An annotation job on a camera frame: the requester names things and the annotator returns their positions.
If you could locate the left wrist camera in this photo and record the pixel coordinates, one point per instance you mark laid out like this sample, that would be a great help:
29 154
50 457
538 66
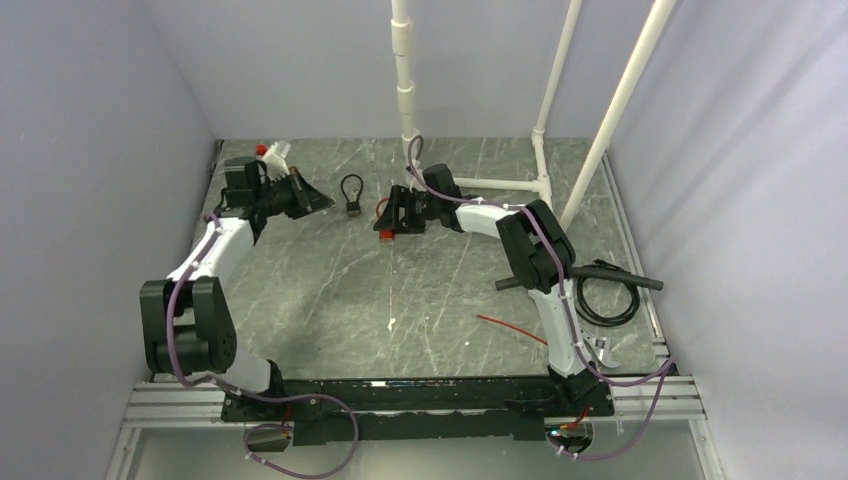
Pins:
273 156

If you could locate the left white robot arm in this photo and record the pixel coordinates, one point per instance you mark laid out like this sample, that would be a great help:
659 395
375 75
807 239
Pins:
188 331

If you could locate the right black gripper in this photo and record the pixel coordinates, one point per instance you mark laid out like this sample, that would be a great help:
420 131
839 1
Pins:
401 197

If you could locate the red handled tool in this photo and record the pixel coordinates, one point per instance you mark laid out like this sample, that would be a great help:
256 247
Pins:
601 350

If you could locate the red cable lock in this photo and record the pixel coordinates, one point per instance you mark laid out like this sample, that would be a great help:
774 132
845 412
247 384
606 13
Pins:
385 222
512 327

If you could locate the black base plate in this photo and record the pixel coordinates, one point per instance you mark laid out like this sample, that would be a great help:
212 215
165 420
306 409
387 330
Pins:
324 411

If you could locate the black cable lock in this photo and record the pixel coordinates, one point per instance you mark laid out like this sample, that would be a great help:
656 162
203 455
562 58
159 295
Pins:
351 187

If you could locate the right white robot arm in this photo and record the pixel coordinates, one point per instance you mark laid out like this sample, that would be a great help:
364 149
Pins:
539 256

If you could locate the white PVC pipe frame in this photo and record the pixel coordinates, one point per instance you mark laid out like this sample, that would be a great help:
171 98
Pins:
537 68

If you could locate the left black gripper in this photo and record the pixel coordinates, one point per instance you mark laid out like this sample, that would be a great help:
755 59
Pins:
308 199

